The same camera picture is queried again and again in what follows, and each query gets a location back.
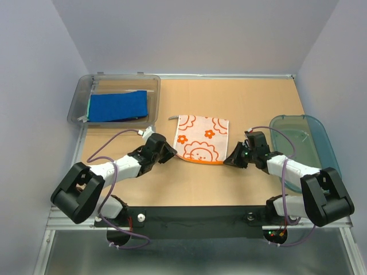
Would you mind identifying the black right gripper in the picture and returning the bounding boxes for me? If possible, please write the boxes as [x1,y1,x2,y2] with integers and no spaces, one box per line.
[222,142,256,168]

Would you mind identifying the orange white patterned towel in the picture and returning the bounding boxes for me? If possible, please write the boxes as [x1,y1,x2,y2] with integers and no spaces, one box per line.
[169,115,229,165]

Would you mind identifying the blue towel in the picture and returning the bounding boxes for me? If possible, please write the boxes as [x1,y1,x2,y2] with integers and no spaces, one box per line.
[89,91,149,123]

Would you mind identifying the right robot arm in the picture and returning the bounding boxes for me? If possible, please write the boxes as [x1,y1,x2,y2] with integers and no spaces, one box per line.
[224,131,355,227]

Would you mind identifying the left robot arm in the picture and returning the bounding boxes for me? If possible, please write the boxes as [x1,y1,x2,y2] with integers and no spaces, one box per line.
[50,132,177,226]

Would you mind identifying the teal plastic bin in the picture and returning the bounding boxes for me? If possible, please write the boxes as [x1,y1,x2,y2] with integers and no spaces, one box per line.
[269,114,342,193]

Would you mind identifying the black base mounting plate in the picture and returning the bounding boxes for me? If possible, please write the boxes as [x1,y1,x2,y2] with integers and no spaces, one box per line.
[110,206,289,244]

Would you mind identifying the smoky clear plastic bin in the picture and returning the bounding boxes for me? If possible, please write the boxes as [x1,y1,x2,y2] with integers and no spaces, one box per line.
[67,73,161,128]

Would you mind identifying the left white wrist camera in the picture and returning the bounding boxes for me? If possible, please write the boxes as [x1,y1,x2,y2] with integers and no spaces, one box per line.
[137,126,155,140]

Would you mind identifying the aluminium frame rail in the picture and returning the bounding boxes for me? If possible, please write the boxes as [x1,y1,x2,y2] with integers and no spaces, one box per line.
[45,78,353,274]

